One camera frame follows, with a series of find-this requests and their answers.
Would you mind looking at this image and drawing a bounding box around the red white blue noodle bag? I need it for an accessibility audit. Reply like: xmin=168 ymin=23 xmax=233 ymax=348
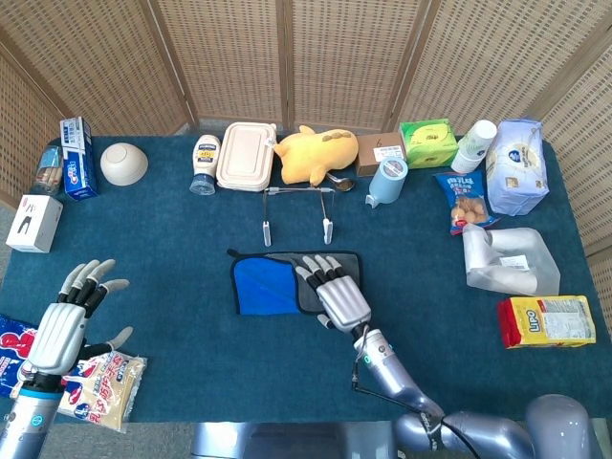
xmin=0 ymin=313 xmax=148 ymax=434

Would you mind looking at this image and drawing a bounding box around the clear jar with sticks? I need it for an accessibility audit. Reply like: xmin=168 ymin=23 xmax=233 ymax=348
xmin=33 ymin=145 xmax=65 ymax=197

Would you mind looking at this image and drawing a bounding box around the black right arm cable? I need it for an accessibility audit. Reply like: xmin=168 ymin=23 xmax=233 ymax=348
xmin=351 ymin=324 xmax=448 ymax=422

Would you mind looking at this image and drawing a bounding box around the beige lunch box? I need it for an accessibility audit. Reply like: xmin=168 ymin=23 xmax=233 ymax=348
xmin=215 ymin=121 xmax=278 ymax=192

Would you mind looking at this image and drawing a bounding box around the beige upturned bowl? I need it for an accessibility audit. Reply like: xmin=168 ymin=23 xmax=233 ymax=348
xmin=99 ymin=142 xmax=149 ymax=187

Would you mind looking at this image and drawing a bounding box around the brown cardboard box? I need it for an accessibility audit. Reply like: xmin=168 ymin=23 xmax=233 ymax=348
xmin=355 ymin=132 xmax=407 ymax=178

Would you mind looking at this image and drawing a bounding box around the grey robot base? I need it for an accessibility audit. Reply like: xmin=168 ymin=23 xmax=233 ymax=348
xmin=190 ymin=420 xmax=398 ymax=459

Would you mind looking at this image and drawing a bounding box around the yellow red biscuit pack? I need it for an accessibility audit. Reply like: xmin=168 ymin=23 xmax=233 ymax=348
xmin=495 ymin=295 xmax=598 ymax=350

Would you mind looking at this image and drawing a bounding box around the white mayonnaise squeeze bottle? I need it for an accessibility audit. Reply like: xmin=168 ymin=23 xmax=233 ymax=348
xmin=188 ymin=134 xmax=222 ymax=196

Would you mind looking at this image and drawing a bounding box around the blue toothpaste box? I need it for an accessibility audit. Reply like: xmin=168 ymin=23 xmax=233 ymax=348
xmin=59 ymin=116 xmax=99 ymax=202

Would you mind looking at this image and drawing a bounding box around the metal rack with white feet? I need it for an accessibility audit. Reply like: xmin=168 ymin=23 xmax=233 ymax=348
xmin=260 ymin=186 xmax=336 ymax=248

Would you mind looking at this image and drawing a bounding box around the translucent white plastic bag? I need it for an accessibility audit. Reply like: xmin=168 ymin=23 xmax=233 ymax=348
xmin=461 ymin=223 xmax=561 ymax=296

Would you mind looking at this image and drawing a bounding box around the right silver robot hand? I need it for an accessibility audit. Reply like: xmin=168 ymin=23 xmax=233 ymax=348
xmin=295 ymin=254 xmax=373 ymax=335

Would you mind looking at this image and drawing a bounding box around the yellow plush toy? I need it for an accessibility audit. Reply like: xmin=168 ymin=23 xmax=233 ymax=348
xmin=273 ymin=124 xmax=360 ymax=186

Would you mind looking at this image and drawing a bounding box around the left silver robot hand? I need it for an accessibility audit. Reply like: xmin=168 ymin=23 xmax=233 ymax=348
xmin=27 ymin=258 xmax=134 ymax=377

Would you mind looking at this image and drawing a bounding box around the blue carpet table cover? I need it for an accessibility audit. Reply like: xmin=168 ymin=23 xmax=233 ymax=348
xmin=0 ymin=135 xmax=604 ymax=425

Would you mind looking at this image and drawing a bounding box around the light blue cylinder holder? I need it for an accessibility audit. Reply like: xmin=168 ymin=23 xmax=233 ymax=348
xmin=365 ymin=156 xmax=409 ymax=209

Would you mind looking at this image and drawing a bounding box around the metal ladle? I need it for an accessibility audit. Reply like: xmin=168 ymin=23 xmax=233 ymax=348
xmin=326 ymin=172 xmax=358 ymax=192

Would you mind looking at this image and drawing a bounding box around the pale lavender large bag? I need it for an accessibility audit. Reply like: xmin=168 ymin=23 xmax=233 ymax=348
xmin=485 ymin=118 xmax=550 ymax=217

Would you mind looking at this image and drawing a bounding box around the white box with black print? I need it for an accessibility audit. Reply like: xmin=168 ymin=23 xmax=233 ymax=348
xmin=5 ymin=194 xmax=64 ymax=254

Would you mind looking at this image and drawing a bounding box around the blue cookie snack bag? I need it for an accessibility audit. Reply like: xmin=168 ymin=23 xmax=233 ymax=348
xmin=432 ymin=170 xmax=498 ymax=236

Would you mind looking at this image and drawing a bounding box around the green tissue pack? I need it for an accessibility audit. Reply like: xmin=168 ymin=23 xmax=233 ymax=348
xmin=399 ymin=118 xmax=459 ymax=170

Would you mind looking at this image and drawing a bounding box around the stack of paper cups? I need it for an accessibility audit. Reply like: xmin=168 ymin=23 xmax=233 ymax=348
xmin=449 ymin=119 xmax=498 ymax=175

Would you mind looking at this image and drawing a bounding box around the grey and blue cloth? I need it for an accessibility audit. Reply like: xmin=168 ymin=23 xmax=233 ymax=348
xmin=227 ymin=248 xmax=363 ymax=317

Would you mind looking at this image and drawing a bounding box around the wicker folding screen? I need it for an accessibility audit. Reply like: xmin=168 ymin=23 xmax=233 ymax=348
xmin=0 ymin=0 xmax=612 ymax=307

